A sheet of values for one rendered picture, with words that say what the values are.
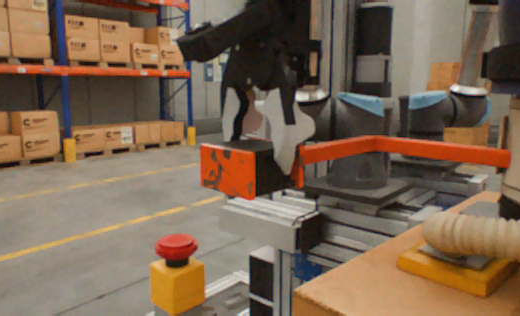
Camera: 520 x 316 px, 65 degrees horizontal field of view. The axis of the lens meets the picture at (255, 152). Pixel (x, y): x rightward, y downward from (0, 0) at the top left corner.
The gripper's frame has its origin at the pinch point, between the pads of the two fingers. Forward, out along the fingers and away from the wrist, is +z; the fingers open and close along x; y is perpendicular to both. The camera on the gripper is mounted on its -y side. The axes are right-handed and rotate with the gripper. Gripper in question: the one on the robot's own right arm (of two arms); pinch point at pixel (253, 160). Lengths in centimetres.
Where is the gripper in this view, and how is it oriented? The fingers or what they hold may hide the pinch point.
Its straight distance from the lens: 47.2
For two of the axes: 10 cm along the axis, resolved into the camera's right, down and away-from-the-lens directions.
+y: 7.3, -1.0, 6.8
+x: -6.9, -1.2, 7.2
